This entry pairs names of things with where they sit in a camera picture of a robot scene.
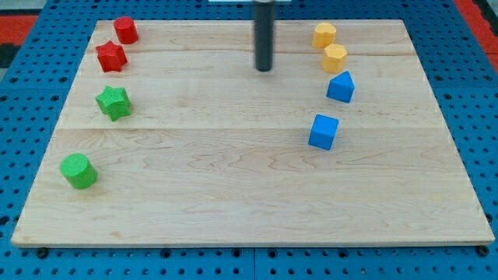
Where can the blue pentagon block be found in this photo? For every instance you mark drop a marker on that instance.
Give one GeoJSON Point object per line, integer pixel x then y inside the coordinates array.
{"type": "Point", "coordinates": [341, 88]}

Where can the blue cube block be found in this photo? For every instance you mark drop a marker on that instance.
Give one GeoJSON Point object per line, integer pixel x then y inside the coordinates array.
{"type": "Point", "coordinates": [323, 131]}

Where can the yellow hexagon block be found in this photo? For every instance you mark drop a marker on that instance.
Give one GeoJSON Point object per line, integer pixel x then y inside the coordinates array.
{"type": "Point", "coordinates": [334, 58]}

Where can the yellow heart block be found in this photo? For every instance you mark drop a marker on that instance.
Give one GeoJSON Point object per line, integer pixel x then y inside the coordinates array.
{"type": "Point", "coordinates": [324, 35]}

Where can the light wooden board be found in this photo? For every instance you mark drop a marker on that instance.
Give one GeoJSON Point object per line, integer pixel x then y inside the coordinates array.
{"type": "Point", "coordinates": [216, 154]}

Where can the red cylinder block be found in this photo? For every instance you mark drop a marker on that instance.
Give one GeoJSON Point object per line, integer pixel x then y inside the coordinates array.
{"type": "Point", "coordinates": [125, 29]}

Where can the green cylinder block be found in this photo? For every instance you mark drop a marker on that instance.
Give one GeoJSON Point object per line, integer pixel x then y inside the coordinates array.
{"type": "Point", "coordinates": [78, 171]}

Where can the red star block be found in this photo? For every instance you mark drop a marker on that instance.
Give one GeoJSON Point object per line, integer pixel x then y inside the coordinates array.
{"type": "Point", "coordinates": [111, 57]}

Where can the green star block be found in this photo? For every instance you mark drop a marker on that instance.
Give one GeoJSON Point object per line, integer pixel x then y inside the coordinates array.
{"type": "Point", "coordinates": [114, 102]}

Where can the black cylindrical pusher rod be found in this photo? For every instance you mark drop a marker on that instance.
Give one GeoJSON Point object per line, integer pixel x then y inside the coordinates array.
{"type": "Point", "coordinates": [264, 14]}

